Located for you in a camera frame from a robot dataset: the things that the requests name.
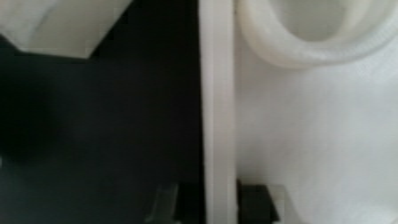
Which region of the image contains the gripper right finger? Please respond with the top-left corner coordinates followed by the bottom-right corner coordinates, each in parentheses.
top-left (237, 181), bottom-right (295, 224)

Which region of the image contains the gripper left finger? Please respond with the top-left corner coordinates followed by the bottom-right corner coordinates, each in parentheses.
top-left (146, 184), bottom-right (180, 224)

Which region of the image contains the white square tabletop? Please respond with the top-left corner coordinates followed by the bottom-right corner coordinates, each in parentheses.
top-left (199, 0), bottom-right (398, 224)

